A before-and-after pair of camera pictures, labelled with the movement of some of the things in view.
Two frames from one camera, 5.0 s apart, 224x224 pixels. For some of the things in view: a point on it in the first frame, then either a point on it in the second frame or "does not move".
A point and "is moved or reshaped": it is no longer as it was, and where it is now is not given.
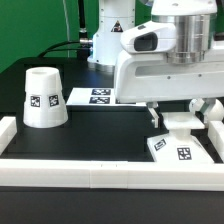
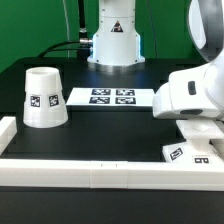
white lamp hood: x=45 y=105 does not move
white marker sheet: x=97 y=96 does not move
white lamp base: x=179 y=145 is moved or reshaped
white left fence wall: x=8 y=129 does not move
